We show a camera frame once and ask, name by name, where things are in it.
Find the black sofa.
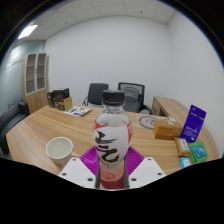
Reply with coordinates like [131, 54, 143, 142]
[0, 100, 31, 158]

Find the clear drink bottle black cap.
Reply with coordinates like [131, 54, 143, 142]
[91, 89, 134, 190]

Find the black mesh office chair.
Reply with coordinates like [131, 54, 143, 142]
[117, 82, 152, 115]

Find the wooden side desk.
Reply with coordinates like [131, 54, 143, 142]
[150, 95, 188, 125]

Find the tan cardboard box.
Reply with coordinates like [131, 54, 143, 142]
[58, 96, 74, 112]

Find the wooden cabinet with glass doors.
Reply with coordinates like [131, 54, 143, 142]
[21, 52, 50, 115]

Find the tan snack packet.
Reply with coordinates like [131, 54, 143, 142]
[174, 136, 191, 158]

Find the green cloth pad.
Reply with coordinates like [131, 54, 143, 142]
[187, 141, 209, 165]

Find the white mug with bear print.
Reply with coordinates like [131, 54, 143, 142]
[45, 136, 75, 169]

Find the blue flat packet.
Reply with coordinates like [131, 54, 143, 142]
[193, 146, 206, 159]

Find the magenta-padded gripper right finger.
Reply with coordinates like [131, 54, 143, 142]
[123, 146, 168, 190]

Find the purple standing pouch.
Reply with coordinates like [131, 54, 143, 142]
[180, 104, 207, 144]

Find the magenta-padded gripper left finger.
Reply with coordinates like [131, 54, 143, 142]
[58, 146, 102, 190]

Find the orange cardboard box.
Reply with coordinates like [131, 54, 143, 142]
[153, 119, 184, 141]

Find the black padded office chair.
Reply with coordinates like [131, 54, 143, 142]
[82, 82, 110, 108]

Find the dark brown carton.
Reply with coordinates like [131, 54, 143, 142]
[46, 88, 71, 109]

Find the white green brochure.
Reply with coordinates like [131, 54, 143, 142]
[63, 105, 93, 118]

